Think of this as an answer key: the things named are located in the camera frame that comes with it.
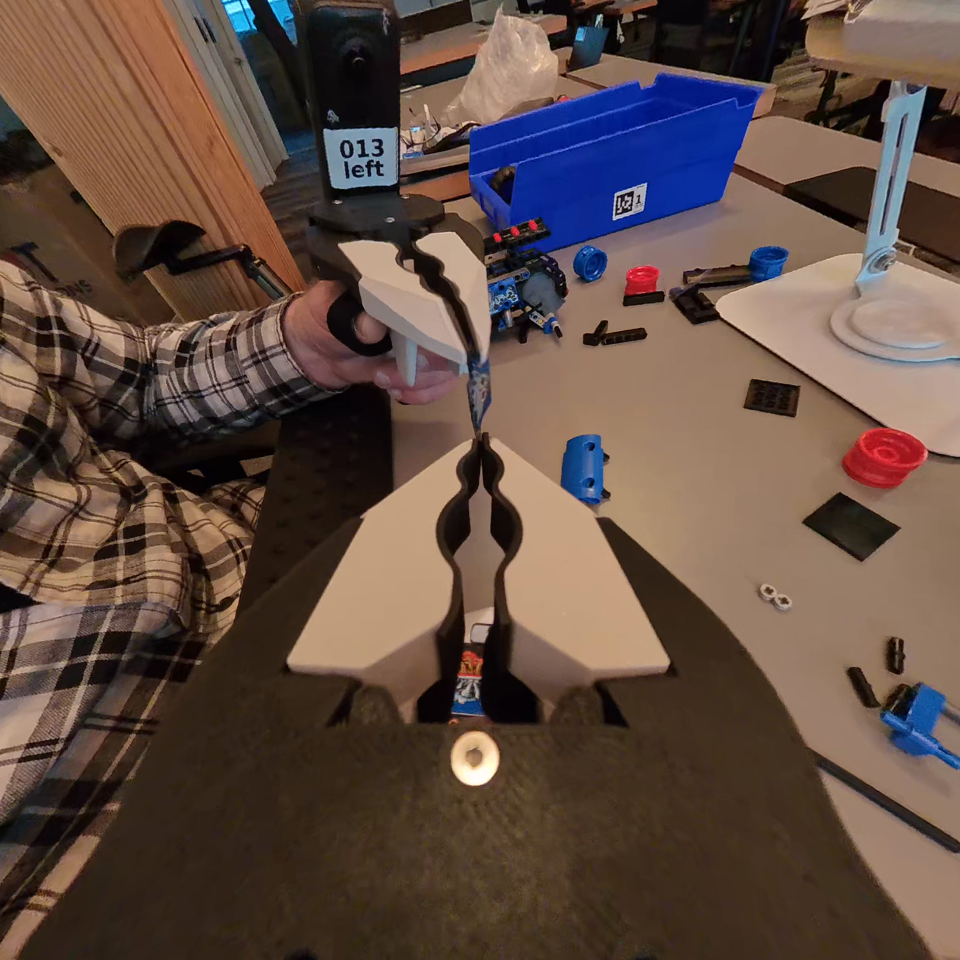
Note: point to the short black toy beam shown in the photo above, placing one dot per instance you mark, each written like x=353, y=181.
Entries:
x=643, y=299

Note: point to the black perforated panel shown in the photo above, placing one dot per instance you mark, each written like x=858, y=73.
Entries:
x=330, y=465

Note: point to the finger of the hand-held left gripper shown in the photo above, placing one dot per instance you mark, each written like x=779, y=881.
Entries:
x=465, y=285
x=397, y=300

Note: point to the white stand with base plate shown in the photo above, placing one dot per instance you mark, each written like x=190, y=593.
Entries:
x=787, y=307

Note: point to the large red wheel rim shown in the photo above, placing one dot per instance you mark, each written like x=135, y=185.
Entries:
x=885, y=459

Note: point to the white desk stand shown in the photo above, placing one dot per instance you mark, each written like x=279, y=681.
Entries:
x=889, y=322

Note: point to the black angled toy beam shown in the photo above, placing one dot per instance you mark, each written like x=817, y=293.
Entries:
x=622, y=335

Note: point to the blue black toy vehicle assembly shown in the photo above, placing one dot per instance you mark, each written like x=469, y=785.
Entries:
x=525, y=285

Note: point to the black square tile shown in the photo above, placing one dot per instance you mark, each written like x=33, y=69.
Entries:
x=851, y=526

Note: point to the blue storage bin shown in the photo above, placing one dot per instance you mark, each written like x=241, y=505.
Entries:
x=675, y=165

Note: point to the black toy tire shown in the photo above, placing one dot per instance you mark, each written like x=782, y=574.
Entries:
x=504, y=184

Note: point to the small red wheel rim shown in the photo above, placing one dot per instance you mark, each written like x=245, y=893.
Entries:
x=643, y=280

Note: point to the black toy frame piece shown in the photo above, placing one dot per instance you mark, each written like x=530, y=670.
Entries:
x=694, y=306

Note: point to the blue toy connector piece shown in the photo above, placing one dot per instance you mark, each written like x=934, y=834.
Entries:
x=915, y=720

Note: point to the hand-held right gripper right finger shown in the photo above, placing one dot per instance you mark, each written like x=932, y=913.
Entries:
x=577, y=592

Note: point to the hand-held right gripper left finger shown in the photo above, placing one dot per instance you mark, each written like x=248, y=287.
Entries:
x=375, y=592

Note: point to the blue wheel rim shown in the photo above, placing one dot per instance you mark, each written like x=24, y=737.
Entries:
x=590, y=264
x=769, y=264

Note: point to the wooden cabinet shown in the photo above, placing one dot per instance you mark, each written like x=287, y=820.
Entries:
x=112, y=112

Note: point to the long black toy beam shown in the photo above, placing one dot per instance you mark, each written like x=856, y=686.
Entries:
x=720, y=276

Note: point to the black mat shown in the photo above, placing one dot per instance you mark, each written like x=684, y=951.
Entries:
x=847, y=195

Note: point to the person's left hand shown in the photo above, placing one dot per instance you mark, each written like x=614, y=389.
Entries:
x=315, y=352

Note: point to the black chair armrest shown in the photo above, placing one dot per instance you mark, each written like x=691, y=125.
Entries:
x=157, y=240

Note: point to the blue cylindrical toy part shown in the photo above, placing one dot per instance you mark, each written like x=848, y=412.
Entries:
x=581, y=469

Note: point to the person's plaid shirt torso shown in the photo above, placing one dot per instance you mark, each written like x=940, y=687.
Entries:
x=90, y=675

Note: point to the grey desk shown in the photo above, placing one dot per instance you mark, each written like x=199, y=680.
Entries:
x=675, y=465

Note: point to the black grid tile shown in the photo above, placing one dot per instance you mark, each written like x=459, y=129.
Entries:
x=772, y=396

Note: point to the black toy axle rod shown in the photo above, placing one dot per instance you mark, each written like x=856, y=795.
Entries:
x=885, y=802

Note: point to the person's left forearm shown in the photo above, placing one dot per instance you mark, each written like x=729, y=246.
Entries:
x=150, y=360

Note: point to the black toy pin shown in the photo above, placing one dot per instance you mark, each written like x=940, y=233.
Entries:
x=895, y=655
x=862, y=688

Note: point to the clear plastic bag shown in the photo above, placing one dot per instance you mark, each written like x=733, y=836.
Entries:
x=506, y=67

